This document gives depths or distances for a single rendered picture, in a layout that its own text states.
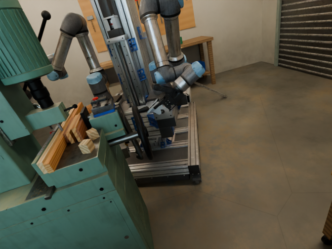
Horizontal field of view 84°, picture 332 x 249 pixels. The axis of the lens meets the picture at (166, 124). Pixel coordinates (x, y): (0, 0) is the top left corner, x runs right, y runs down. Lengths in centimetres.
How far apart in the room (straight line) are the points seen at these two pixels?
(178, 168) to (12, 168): 107
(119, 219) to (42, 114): 57
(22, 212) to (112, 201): 34
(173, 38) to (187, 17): 292
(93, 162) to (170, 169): 93
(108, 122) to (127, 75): 69
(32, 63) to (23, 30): 11
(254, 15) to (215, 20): 83
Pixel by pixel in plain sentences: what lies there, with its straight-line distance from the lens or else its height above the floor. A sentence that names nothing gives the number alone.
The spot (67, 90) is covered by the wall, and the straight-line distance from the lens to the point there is 446.
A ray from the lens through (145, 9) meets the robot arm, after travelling 111.
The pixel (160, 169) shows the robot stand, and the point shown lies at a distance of 159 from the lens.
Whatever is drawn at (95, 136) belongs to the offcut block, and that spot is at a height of 91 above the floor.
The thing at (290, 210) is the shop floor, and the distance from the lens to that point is 159.
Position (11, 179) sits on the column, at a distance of 103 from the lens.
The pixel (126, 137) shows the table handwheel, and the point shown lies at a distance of 94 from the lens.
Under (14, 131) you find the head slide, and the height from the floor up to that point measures 103.
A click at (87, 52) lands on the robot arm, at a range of 163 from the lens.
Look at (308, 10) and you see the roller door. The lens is 383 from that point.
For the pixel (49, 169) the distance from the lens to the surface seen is 78.
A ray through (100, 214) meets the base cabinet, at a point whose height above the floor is 61.
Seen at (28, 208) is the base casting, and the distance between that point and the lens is 95.
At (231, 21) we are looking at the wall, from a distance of 448.
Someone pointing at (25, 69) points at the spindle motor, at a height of 123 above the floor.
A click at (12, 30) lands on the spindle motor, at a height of 135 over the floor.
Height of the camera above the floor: 126
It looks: 28 degrees down
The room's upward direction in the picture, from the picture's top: 15 degrees counter-clockwise
